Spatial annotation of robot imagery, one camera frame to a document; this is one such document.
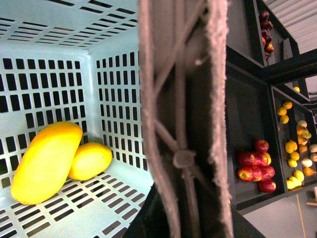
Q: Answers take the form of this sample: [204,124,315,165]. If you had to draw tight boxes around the yellow lemon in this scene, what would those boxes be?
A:
[68,142,112,180]

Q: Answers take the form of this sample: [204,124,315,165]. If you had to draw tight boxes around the light blue plastic basket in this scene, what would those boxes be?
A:
[0,0,153,238]

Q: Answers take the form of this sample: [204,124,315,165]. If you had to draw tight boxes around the yellow mango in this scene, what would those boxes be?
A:
[10,122,83,205]

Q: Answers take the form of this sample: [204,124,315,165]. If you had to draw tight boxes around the lemon among apples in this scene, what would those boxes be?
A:
[264,152,271,165]

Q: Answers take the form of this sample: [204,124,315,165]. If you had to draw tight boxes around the black apple bin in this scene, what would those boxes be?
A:
[225,62,286,215]

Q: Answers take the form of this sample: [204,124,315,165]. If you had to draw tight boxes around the red apple back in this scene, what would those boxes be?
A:
[254,139,269,153]

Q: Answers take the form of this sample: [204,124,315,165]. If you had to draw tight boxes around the red apple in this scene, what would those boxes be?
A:
[254,139,269,153]
[258,180,276,193]

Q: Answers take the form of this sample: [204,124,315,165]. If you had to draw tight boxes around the red apple front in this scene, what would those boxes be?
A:
[258,180,276,193]

